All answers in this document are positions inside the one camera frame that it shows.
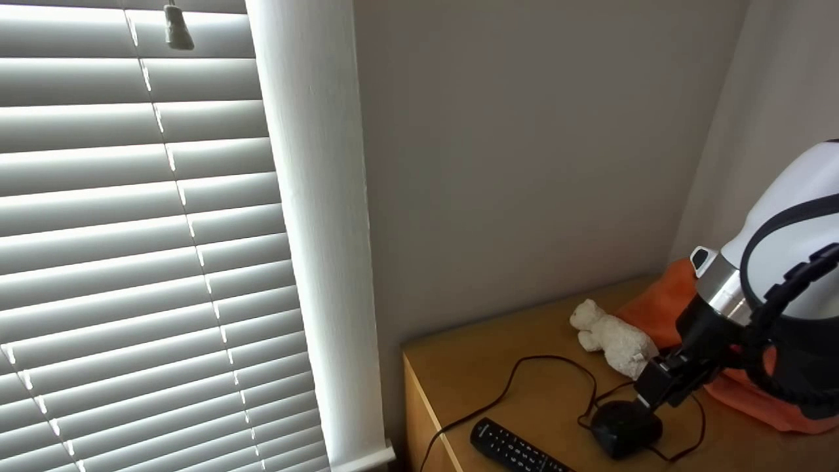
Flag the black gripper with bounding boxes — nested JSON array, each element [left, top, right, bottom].
[[632, 299, 756, 420]]

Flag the white window blinds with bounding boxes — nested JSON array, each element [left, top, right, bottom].
[[0, 0, 329, 472]]

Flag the black alarm clock cable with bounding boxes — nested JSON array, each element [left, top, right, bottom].
[[417, 352, 707, 472]]

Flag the orange towel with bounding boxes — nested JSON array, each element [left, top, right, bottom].
[[613, 258, 839, 438]]

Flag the long wooden dresser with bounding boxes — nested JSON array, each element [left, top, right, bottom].
[[400, 273, 839, 472]]

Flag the dark blind cord pull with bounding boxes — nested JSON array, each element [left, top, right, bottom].
[[162, 0, 197, 53]]

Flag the black remote control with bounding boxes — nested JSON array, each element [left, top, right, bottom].
[[468, 416, 577, 472]]

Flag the black alarm clock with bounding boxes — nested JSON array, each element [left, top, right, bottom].
[[586, 399, 666, 461]]

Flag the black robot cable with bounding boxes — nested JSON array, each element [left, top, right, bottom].
[[737, 240, 839, 339]]

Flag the white plush toy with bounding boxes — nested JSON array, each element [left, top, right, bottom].
[[568, 296, 661, 382]]

